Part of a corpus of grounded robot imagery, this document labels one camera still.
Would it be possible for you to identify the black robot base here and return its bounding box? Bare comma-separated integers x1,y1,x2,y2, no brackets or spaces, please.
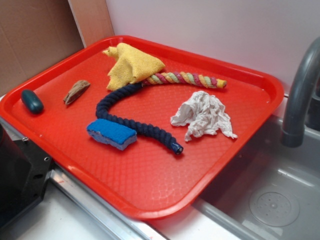
0,126,54,230

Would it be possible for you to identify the crumpled white paper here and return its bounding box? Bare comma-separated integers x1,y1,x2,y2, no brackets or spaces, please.
170,90,238,142

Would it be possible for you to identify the red plastic tray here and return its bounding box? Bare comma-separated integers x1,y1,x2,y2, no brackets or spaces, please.
0,36,284,220

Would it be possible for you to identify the blue sponge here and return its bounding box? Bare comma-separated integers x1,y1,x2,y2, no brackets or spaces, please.
86,118,137,151

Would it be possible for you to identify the yellow cloth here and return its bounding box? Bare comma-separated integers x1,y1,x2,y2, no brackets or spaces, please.
102,43,165,91

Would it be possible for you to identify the brown wood piece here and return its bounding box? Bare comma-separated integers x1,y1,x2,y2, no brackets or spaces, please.
63,80,91,106

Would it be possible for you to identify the dark teal oval object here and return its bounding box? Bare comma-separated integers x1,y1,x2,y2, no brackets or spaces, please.
21,89,44,115

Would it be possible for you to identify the grey faucet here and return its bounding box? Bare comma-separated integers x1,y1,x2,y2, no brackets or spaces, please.
280,38,320,148

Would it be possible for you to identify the grey plastic sink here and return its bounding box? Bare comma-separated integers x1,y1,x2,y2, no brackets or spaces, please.
193,101,320,240

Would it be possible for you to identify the brown cardboard panel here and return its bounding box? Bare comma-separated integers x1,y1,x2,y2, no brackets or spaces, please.
0,0,114,95

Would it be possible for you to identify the multicolour twisted rope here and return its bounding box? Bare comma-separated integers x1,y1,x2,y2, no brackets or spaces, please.
141,71,228,89

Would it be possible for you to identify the dark blue twisted rope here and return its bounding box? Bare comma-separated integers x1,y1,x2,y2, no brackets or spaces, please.
95,83,184,156

